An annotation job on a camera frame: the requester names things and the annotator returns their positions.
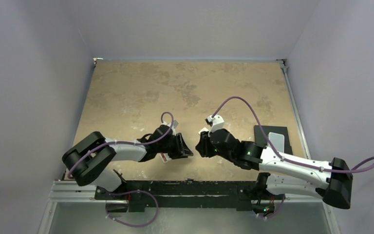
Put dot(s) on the black perforated box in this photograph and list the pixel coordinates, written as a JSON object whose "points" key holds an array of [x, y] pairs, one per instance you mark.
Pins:
{"points": [[260, 139]]}

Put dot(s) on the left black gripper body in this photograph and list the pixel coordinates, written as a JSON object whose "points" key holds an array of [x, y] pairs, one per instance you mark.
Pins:
{"points": [[174, 147]]}

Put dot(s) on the aluminium frame rail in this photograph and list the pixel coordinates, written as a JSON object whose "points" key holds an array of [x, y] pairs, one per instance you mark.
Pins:
{"points": [[329, 211]]}

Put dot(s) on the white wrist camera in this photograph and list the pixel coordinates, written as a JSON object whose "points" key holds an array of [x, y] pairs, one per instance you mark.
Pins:
{"points": [[173, 126], [215, 122]]}

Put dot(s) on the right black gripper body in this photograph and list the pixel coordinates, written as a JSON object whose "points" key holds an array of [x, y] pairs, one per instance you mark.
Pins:
{"points": [[209, 144]]}

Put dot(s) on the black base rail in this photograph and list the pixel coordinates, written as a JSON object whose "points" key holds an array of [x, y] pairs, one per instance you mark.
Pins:
{"points": [[142, 194]]}

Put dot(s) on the white device on box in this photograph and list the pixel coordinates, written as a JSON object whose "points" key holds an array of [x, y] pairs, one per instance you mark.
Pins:
{"points": [[277, 141]]}

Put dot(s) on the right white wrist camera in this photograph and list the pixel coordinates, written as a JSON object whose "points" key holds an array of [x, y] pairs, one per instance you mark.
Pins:
{"points": [[215, 122]]}

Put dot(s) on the white battery cover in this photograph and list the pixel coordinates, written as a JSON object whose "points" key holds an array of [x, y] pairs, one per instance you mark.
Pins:
{"points": [[203, 130]]}

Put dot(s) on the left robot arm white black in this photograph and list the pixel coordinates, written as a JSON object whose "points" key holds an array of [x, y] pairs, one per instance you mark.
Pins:
{"points": [[87, 161]]}

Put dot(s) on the white red remote control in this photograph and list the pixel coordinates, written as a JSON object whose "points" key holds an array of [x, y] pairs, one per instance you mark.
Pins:
{"points": [[165, 157]]}

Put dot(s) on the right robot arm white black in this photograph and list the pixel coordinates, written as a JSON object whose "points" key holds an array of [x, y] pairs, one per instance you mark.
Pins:
{"points": [[329, 181]]}

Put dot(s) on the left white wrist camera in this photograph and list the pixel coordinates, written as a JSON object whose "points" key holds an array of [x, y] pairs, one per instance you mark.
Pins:
{"points": [[173, 126]]}

